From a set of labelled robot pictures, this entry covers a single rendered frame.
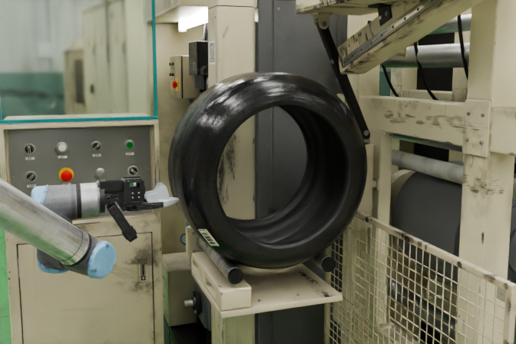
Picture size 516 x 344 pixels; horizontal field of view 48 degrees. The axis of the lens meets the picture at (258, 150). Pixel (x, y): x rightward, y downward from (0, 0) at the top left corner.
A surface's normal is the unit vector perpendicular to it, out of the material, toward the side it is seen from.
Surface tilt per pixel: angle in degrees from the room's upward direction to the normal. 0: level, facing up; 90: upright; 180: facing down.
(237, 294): 90
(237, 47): 90
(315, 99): 80
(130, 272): 90
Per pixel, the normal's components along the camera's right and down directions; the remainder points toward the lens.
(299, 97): 0.35, -0.05
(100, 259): 0.87, 0.13
